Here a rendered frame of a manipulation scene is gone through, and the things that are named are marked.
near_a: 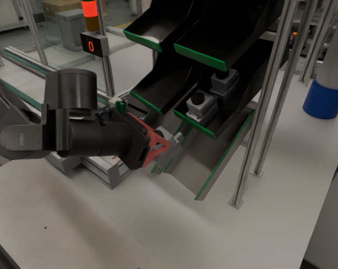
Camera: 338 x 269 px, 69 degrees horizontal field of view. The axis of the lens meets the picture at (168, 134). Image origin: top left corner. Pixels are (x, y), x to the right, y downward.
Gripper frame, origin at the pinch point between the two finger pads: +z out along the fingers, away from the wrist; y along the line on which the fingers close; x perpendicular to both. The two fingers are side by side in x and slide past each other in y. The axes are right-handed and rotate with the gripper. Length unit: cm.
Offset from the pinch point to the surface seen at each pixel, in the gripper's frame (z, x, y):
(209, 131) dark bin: 10.2, -4.4, -3.5
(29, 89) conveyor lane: 11, 32, 104
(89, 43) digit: 15, -5, 65
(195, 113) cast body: 9.8, -6.1, 1.6
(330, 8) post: 107, -63, 23
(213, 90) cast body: 15.0, -11.9, 3.3
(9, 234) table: -12, 49, 27
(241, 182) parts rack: 34.5, 10.3, -7.2
